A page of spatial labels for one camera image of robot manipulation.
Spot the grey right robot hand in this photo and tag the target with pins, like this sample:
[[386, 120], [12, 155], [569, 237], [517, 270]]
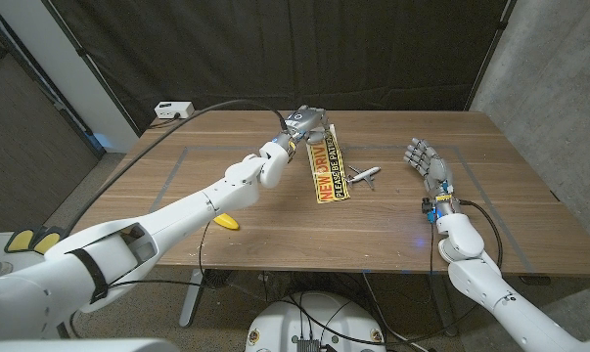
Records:
[[436, 168]]

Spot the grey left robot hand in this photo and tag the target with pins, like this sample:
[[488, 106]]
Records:
[[304, 124]]

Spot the yellow new driver bumper sticker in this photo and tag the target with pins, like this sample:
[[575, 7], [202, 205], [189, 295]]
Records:
[[329, 171]]

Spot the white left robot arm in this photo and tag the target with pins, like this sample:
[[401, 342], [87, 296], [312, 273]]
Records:
[[201, 205]]

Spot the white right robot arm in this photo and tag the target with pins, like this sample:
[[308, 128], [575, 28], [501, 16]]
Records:
[[475, 278]]

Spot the white toy airplane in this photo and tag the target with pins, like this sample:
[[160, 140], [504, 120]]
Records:
[[365, 174]]

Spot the yellow toy banana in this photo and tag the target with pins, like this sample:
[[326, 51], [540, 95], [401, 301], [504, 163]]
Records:
[[227, 222]]

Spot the black backdrop curtain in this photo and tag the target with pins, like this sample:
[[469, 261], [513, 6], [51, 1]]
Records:
[[294, 49]]

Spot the white power box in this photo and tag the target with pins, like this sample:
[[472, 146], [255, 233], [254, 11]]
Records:
[[174, 110]]

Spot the black backdrop stand pole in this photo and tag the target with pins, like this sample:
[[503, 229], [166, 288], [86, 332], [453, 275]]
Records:
[[492, 49], [91, 68]]

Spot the grey table leg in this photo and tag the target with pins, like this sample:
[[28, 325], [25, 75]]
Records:
[[192, 298], [443, 308]]

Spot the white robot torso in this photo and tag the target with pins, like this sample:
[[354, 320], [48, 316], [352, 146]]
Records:
[[319, 318]]

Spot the yellow black slipper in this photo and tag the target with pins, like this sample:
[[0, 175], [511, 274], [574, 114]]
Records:
[[19, 240], [49, 240]]

